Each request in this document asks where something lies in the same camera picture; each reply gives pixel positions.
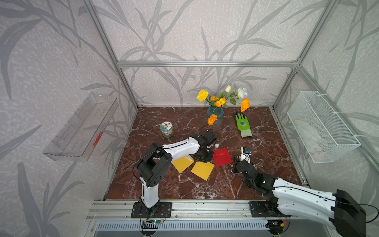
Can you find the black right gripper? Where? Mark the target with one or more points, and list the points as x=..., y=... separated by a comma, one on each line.
x=235, y=166

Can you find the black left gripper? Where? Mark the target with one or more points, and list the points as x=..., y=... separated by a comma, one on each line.
x=209, y=159

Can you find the red envelope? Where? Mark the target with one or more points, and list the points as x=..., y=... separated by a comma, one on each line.
x=222, y=157

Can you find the large yellow envelope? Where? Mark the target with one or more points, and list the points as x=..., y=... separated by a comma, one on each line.
x=202, y=170

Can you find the small yellow envelope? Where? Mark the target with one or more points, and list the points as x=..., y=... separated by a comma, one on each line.
x=183, y=163

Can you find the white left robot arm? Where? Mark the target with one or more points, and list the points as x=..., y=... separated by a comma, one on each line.
x=154, y=164

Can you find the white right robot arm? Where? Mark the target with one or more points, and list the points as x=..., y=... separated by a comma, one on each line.
x=338, y=210

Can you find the blue textured glass vase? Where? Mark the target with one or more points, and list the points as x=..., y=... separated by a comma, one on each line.
x=215, y=116

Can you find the green work glove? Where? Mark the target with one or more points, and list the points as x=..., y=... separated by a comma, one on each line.
x=243, y=125

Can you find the round sunflower label jar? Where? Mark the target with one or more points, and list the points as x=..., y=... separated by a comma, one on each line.
x=167, y=129

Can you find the artificial flower bouquet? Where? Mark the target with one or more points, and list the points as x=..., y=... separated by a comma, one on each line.
x=240, y=96

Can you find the white cloth in basket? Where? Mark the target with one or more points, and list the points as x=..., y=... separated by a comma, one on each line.
x=311, y=138

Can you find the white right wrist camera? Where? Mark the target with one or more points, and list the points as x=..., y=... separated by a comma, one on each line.
x=245, y=154

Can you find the white wire wall basket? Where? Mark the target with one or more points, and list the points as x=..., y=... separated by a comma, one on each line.
x=313, y=108

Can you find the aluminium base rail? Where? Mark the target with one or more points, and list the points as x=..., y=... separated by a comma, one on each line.
x=206, y=209

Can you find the clear acrylic wall shelf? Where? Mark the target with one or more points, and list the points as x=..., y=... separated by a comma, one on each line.
x=78, y=138

